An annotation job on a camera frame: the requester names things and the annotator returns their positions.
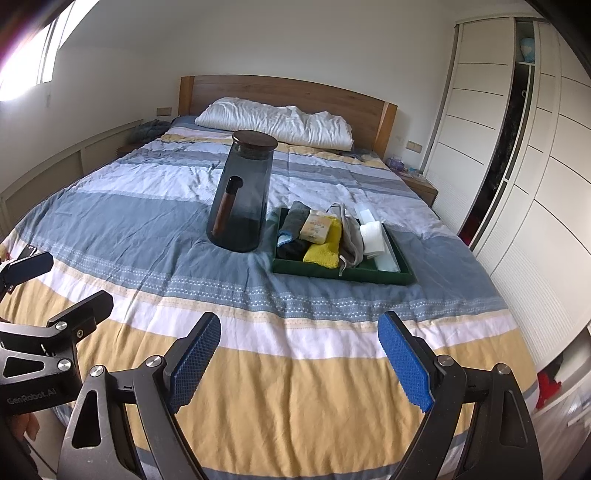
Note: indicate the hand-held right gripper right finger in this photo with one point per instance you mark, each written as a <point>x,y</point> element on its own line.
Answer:
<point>406,360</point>

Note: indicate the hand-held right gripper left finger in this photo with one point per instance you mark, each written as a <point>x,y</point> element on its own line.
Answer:
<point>194,364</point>

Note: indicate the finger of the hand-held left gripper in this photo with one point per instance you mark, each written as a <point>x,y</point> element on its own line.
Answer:
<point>81,314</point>
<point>30,267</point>

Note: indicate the clear plastic packet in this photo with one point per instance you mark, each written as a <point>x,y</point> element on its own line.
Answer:
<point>388,263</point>

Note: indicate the green tray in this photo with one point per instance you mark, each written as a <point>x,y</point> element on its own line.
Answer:
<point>323,273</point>

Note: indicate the white towel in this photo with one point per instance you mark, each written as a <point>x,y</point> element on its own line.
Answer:
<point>373,237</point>

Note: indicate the yellow towel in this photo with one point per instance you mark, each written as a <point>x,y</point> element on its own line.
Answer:
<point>325,253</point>

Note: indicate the grey face mask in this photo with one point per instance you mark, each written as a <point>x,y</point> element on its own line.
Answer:
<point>351,235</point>

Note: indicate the black cloth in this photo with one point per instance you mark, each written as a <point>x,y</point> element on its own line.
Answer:
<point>291,250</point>

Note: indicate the yellow white tissue pack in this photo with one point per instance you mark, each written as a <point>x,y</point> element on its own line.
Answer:
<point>316,226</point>

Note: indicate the grey cloth with blue trim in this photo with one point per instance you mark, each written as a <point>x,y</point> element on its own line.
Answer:
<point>293,219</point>

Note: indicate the dark smartphone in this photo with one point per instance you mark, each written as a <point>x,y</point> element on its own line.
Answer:
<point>27,251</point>

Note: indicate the striped bed blanket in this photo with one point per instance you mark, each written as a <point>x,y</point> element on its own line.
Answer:
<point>277,323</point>

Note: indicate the red fabric item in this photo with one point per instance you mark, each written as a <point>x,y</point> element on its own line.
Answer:
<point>467,231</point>

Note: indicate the red garment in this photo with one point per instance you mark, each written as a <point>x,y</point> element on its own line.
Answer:
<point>549,385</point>

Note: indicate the grey glass pitcher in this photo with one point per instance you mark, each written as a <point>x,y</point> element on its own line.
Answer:
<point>240,207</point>

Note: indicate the wooden nightstand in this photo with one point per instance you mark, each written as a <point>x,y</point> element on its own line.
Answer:
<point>422,188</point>

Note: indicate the grey knitted cloth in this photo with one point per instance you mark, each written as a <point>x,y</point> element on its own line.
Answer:
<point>147,129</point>

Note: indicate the small clear container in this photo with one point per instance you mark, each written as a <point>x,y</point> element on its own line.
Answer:
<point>411,174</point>

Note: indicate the small purple item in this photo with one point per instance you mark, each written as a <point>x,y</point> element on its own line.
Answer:
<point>396,162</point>

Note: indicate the blue bed sheet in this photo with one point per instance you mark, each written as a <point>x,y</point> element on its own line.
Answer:
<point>182,121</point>

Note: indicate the window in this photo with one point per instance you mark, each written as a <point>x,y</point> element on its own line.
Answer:
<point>37,46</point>

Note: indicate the white wardrobe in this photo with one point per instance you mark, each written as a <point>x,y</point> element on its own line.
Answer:
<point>531,161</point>

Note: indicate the white pillow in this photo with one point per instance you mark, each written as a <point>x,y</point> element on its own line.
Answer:
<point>277,122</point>

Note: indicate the wooden headboard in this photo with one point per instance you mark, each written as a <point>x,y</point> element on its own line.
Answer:
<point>286,92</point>

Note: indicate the light blue item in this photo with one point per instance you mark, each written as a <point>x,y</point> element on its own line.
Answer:
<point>526,48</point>

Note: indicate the wall socket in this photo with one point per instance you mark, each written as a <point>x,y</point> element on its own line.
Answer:
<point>413,146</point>
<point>164,110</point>

